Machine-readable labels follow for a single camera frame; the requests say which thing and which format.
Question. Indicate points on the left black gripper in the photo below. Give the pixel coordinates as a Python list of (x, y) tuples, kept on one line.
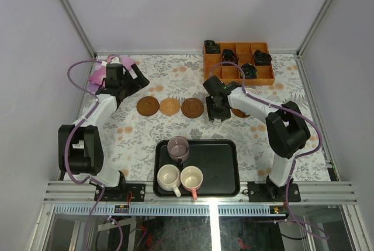
[(132, 79)]

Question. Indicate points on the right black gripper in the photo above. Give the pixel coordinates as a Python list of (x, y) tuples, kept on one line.
[(224, 116)]

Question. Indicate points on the dark brown wooden coaster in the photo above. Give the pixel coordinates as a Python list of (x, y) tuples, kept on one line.
[(148, 106), (239, 113), (192, 108)]

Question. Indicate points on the woven rattan coaster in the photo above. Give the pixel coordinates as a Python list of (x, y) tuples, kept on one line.
[(170, 106)]

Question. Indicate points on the blue mug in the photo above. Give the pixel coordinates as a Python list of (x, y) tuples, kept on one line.
[(252, 91)]

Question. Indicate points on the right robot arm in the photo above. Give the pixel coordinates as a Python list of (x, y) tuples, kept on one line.
[(286, 128)]

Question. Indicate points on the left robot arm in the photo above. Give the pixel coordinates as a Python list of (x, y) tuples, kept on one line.
[(80, 152)]

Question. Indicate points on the pink folded cloth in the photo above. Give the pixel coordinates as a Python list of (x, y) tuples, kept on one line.
[(96, 79)]

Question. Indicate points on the rolled dark sock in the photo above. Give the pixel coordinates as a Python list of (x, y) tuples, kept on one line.
[(248, 71), (261, 58), (212, 47), (229, 55)]

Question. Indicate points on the black serving tray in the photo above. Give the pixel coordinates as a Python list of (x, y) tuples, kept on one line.
[(217, 159)]

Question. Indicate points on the purple mug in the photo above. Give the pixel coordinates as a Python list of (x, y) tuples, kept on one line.
[(178, 149)]

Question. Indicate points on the orange compartment organizer box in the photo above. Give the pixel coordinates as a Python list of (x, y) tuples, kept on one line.
[(228, 71)]

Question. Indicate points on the pink mug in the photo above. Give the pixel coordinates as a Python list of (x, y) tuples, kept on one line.
[(191, 180)]

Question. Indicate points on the cream white mug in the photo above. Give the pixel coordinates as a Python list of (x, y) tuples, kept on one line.
[(169, 179)]

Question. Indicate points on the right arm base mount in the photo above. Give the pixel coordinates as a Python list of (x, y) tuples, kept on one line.
[(268, 191)]

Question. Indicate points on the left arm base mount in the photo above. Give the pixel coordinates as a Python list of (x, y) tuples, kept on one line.
[(133, 193)]

